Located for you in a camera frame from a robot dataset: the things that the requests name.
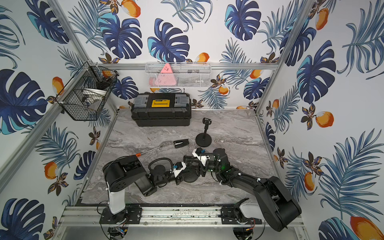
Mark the black wire basket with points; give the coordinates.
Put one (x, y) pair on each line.
(88, 93)

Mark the black round stand base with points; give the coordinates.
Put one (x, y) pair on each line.
(190, 176)

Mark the black plastic toolbox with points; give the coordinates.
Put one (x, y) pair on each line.
(162, 110)

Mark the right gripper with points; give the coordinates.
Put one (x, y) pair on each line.
(201, 166)

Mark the pink triangular object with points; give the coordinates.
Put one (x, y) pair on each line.
(165, 78)

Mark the orange handled screwdriver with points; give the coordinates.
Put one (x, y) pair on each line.
(147, 151)

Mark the black stand pole with clip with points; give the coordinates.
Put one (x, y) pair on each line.
(206, 122)

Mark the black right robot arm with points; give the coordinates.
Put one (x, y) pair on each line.
(275, 203)

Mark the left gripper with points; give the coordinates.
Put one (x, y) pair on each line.
(186, 173)

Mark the white mesh wall basket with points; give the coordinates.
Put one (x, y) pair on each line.
(188, 74)

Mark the aluminium front rail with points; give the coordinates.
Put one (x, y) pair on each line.
(155, 216)

